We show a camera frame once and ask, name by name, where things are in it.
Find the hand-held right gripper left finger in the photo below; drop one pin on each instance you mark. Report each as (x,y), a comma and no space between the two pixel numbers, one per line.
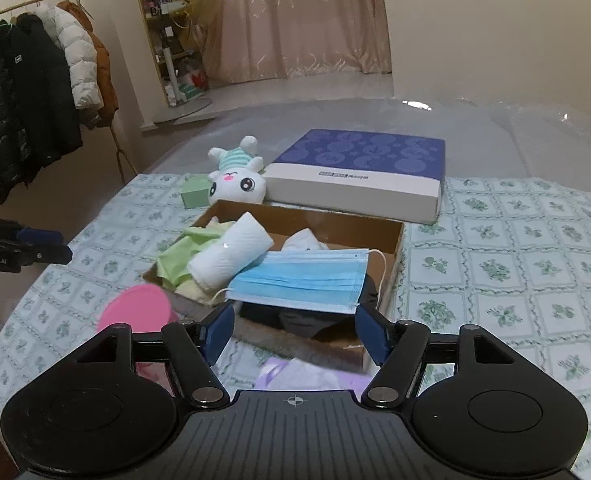
(220,332)

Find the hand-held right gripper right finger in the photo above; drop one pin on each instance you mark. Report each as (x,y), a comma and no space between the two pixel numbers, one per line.
(373,335)

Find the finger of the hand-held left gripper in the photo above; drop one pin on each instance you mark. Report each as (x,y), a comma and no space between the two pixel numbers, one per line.
(45,255)
(38,235)

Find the white towel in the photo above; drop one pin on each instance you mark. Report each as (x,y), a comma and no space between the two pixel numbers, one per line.
(230,250)

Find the light green cloth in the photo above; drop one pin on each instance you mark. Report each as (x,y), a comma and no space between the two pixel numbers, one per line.
(175,257)

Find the blue face mask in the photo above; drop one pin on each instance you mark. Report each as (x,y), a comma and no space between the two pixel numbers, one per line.
(300,280)

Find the brown cardboard box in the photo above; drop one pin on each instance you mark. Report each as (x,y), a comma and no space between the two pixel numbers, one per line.
(390,240)

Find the white cloth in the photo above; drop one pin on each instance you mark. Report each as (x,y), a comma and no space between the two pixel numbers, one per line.
(303,242)

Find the purple tissue pack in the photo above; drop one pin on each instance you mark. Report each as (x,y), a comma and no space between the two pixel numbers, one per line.
(300,372)

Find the pink lidded cup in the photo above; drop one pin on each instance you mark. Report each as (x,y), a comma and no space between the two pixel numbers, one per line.
(130,310)

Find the small green box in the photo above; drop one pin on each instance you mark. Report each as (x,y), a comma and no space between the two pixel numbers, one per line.
(193,195)

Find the white rabbit plush toy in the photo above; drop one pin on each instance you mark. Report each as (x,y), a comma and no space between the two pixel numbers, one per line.
(238,182)

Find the blue and white flat box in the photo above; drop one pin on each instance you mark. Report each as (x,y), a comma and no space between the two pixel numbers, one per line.
(355,160)

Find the white puffer jacket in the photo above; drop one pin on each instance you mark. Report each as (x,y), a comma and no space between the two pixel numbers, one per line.
(78,60)

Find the plastic covered mattress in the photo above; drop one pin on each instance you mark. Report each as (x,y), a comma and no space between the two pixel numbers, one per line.
(325,115)

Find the gold clothes rack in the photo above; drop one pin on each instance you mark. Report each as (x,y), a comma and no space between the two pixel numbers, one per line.
(45,0)

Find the pink curtain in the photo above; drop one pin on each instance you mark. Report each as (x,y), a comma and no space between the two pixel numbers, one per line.
(300,20)

